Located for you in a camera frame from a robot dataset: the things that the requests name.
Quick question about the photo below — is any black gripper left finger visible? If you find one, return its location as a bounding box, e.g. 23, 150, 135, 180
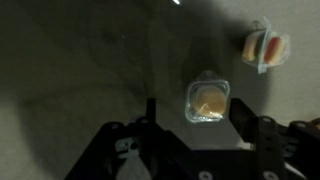
64, 97, 157, 180

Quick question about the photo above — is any small clear cup left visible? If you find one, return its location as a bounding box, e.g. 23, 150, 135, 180
184, 69, 231, 125

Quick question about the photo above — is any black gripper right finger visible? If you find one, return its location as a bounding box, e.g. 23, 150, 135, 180
228, 97, 287, 180

